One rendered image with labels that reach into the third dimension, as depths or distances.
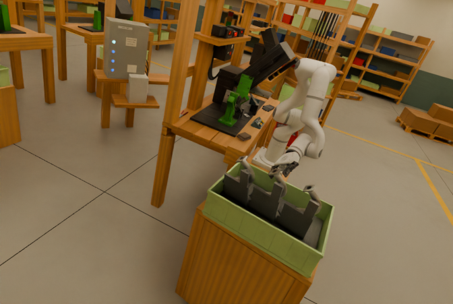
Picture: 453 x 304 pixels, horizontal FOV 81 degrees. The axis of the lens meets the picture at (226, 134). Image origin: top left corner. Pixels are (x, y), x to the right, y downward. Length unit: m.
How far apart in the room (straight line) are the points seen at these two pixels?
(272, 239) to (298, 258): 0.14
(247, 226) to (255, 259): 0.20
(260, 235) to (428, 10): 10.72
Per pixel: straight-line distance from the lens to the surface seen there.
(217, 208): 1.44
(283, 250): 1.41
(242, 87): 2.47
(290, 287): 1.54
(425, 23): 11.56
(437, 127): 8.24
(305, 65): 1.56
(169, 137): 2.17
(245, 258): 1.55
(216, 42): 2.13
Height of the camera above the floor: 1.84
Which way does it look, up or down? 27 degrees down
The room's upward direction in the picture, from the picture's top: 16 degrees clockwise
